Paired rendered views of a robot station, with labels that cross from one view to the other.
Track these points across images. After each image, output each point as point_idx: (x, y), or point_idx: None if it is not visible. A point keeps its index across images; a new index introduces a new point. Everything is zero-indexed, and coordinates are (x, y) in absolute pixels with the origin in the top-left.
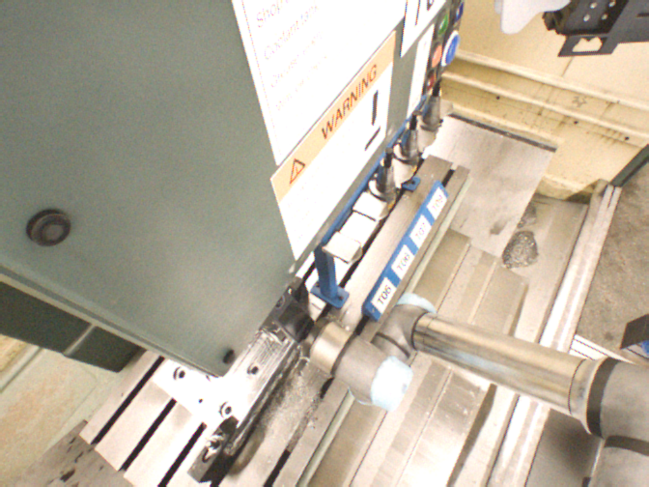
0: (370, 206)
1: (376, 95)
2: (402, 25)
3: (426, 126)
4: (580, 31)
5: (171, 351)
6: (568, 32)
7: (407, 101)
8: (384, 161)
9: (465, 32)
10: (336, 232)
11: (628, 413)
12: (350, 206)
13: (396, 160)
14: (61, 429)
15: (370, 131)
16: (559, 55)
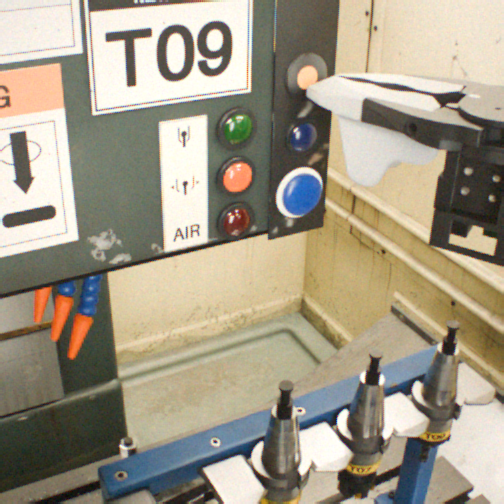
0: (232, 480)
1: (20, 139)
2: (85, 67)
3: (422, 403)
4: (467, 215)
5: None
6: (444, 208)
7: (155, 216)
8: (276, 405)
9: None
10: (144, 490)
11: None
12: (196, 461)
13: (334, 433)
14: None
15: (16, 198)
16: (430, 242)
